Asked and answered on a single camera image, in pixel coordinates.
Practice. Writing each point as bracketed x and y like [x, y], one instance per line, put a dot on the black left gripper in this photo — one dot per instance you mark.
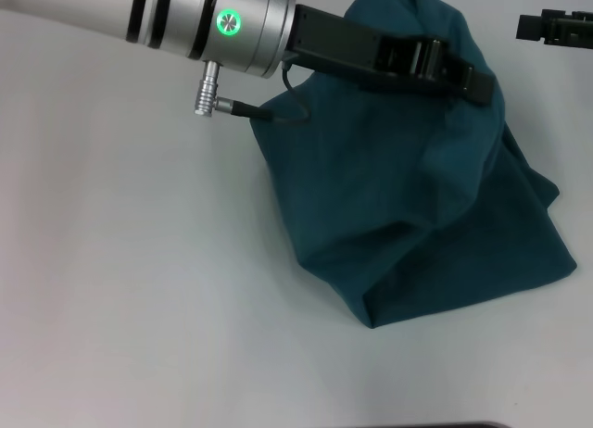
[361, 46]

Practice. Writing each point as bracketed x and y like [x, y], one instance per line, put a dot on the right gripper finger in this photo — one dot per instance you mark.
[551, 29]

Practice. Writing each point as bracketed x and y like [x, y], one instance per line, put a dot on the teal blue printed t-shirt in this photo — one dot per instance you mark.
[394, 192]

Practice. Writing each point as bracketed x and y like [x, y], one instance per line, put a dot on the dark grey flat panel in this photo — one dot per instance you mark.
[417, 425]

